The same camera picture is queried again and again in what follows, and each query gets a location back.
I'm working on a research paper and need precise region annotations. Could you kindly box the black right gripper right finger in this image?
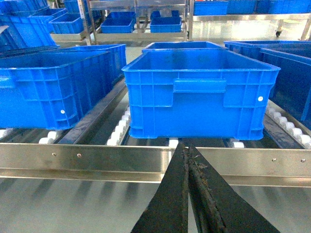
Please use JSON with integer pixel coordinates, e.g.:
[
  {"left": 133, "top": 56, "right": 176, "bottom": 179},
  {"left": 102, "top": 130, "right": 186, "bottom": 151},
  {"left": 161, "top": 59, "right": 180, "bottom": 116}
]
[{"left": 188, "top": 146, "right": 278, "bottom": 233}]

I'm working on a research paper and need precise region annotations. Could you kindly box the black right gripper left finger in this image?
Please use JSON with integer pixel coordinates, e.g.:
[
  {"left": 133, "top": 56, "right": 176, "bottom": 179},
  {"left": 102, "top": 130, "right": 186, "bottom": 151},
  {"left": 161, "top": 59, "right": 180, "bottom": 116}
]
[{"left": 131, "top": 143, "right": 189, "bottom": 233}]

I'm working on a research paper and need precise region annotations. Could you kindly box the stainless steel shelf rack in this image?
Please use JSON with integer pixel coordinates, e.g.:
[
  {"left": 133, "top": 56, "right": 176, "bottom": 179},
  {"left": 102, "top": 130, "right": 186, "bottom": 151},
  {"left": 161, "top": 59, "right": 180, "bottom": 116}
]
[{"left": 0, "top": 81, "right": 311, "bottom": 187}]

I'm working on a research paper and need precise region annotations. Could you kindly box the blue plastic bin centre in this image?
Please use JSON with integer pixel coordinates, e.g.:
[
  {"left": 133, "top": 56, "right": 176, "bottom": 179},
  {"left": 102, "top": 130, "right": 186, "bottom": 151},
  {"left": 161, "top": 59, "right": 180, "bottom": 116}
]
[{"left": 122, "top": 49, "right": 280, "bottom": 140}]

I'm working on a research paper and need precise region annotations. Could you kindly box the blue plastic bin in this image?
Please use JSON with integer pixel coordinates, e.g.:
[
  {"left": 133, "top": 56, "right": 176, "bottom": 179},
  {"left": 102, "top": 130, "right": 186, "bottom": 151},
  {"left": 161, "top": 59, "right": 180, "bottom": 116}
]
[
  {"left": 122, "top": 49, "right": 280, "bottom": 140},
  {"left": 0, "top": 44, "right": 126, "bottom": 130},
  {"left": 224, "top": 40, "right": 311, "bottom": 128}
]

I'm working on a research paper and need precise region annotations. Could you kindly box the blue plastic bin right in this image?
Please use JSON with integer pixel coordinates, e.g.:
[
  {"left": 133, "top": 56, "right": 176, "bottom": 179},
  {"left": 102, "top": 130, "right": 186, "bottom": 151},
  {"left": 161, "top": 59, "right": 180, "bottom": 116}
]
[{"left": 224, "top": 40, "right": 311, "bottom": 128}]

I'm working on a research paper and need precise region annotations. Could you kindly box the blue plastic bin left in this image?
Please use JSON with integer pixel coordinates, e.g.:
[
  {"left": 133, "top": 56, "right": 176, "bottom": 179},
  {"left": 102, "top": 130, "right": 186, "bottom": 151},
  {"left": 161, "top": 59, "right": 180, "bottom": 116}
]
[{"left": 0, "top": 44, "right": 126, "bottom": 130}]

